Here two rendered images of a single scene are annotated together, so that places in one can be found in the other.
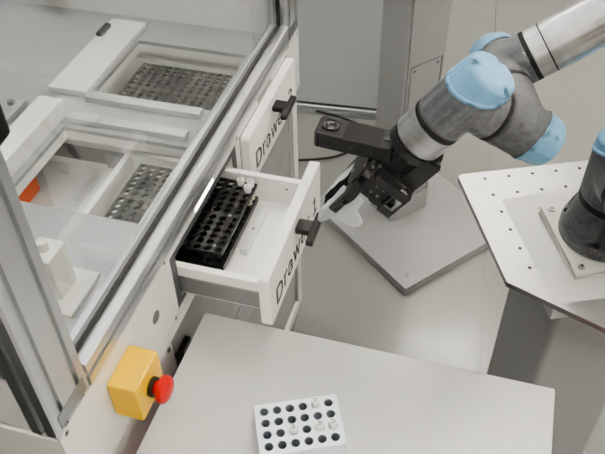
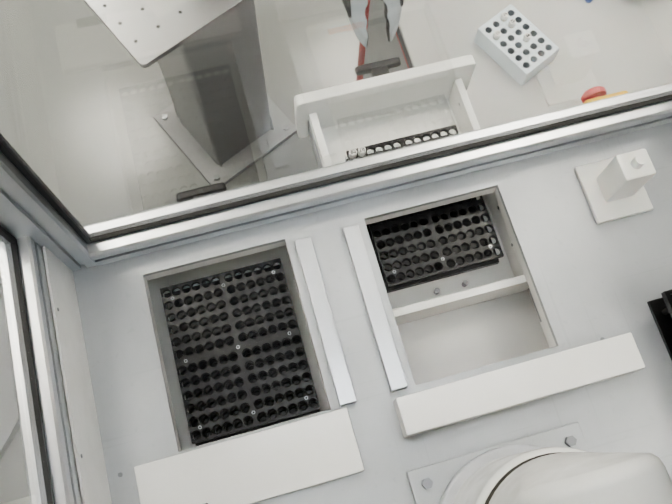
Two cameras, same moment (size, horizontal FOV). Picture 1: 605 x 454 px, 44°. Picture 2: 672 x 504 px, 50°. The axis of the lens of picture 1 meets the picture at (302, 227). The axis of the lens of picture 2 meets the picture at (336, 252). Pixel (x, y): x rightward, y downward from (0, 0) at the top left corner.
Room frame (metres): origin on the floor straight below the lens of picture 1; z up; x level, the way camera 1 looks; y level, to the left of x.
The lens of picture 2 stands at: (1.29, 0.48, 1.90)
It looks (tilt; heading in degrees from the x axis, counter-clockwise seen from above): 71 degrees down; 235
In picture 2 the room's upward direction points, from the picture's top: 3 degrees clockwise
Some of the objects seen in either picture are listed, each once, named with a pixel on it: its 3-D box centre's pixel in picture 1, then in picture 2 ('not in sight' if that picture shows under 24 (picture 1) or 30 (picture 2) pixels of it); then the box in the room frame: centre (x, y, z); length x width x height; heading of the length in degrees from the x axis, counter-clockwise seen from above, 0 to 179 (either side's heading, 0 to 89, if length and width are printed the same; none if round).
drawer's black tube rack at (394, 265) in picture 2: (180, 219); (420, 210); (0.94, 0.21, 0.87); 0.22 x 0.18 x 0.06; 73
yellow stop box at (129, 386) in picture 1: (139, 383); not in sight; (0.60, 0.23, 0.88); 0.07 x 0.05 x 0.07; 163
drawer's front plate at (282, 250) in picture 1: (292, 239); not in sight; (0.88, 0.02, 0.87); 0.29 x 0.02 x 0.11; 163
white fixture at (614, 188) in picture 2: not in sight; (626, 174); (0.72, 0.35, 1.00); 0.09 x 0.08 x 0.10; 73
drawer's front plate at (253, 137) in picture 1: (270, 118); not in sight; (1.23, 0.06, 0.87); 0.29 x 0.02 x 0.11; 163
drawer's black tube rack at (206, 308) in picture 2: not in sight; (240, 351); (1.28, 0.25, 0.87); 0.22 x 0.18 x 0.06; 73
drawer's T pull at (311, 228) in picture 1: (307, 227); not in sight; (0.88, -0.01, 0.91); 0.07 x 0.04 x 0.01; 163
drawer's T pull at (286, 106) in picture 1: (282, 106); not in sight; (1.22, 0.03, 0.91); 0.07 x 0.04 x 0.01; 163
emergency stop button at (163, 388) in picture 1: (160, 388); not in sight; (0.59, 0.20, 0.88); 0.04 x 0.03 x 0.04; 163
